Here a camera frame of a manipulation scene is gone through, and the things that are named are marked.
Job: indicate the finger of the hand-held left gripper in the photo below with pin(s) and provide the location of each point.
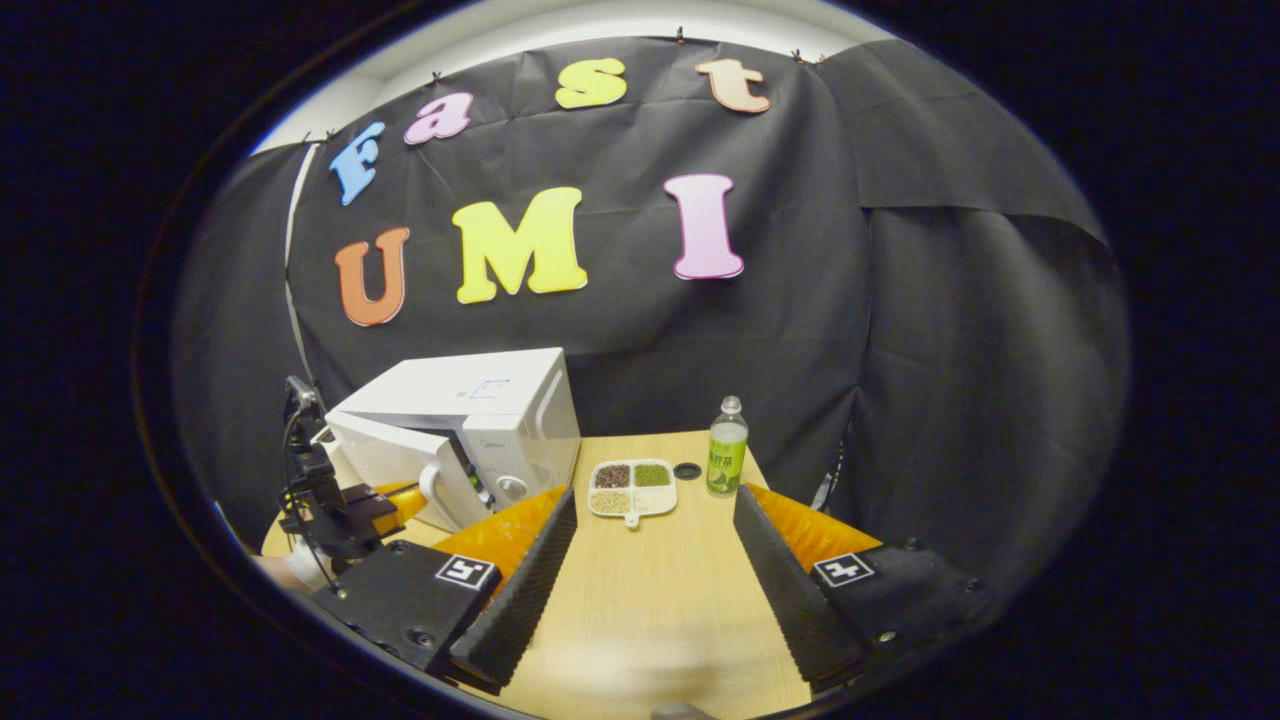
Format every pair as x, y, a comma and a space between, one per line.
395, 487
415, 510

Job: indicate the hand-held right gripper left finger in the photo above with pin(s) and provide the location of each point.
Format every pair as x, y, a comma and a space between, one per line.
520, 600

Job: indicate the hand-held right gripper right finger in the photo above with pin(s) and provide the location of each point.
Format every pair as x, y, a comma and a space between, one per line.
790, 600

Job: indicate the white microwave oven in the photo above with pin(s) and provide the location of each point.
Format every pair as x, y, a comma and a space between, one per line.
470, 400

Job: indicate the white divided grain dish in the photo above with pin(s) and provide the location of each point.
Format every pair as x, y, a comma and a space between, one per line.
632, 490

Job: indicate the green label drink bottle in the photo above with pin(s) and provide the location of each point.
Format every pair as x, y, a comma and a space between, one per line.
727, 455

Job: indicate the black round lid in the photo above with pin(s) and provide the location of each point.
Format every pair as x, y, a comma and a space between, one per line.
687, 471

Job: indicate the black backdrop cloth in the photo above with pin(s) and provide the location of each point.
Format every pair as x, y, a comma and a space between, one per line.
900, 350

